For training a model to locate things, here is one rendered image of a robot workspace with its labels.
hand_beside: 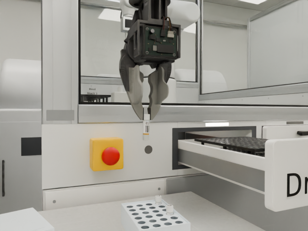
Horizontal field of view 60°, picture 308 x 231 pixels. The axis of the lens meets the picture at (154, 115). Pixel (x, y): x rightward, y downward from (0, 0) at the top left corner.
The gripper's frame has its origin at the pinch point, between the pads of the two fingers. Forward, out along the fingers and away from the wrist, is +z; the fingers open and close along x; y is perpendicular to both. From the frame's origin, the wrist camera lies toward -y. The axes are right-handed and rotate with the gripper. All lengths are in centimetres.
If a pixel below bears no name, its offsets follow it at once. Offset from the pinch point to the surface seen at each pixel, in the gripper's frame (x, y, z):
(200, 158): 16.6, -9.7, 10.8
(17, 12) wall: -66, -338, -126
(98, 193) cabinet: -5.5, -19.2, 19.5
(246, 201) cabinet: 40, -22, 27
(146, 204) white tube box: 1.5, -3.5, 17.8
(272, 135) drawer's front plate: 49, -21, 7
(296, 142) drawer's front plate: 21.2, 12.9, 4.6
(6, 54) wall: -79, -338, -72
